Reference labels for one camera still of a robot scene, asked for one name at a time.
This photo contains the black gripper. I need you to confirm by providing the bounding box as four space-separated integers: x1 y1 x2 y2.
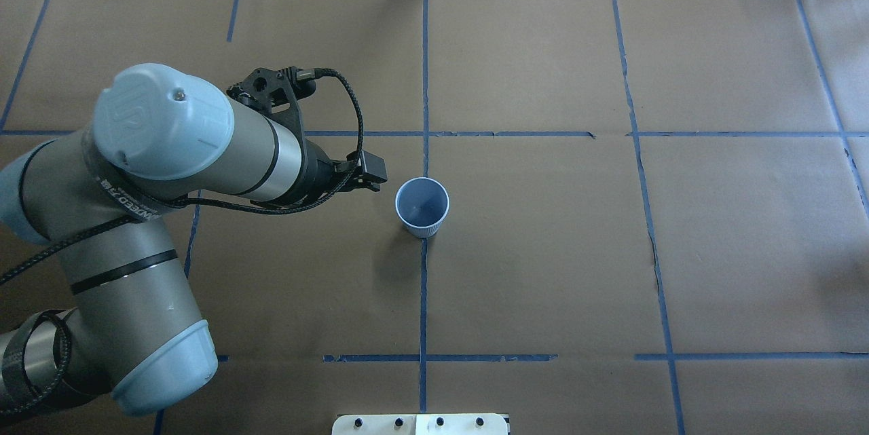
299 139 388 205

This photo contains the light blue plastic cup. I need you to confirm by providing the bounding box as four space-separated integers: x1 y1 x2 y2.
394 177 450 240

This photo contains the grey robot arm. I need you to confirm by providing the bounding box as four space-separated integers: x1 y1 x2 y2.
2 63 388 426

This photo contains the white column base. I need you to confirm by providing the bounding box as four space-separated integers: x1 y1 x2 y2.
331 413 511 434

